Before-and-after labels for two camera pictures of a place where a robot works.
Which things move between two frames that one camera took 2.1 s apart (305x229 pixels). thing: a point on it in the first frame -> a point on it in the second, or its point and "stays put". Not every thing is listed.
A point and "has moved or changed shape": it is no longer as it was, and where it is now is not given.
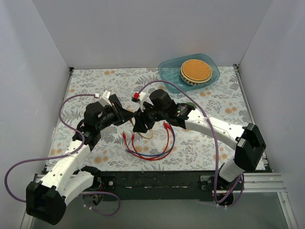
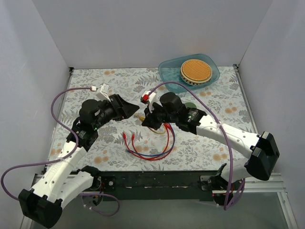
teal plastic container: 188,72 stays put
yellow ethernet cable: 147,138 has moved or changed shape
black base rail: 154,186 stays put
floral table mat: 121,147 stays put
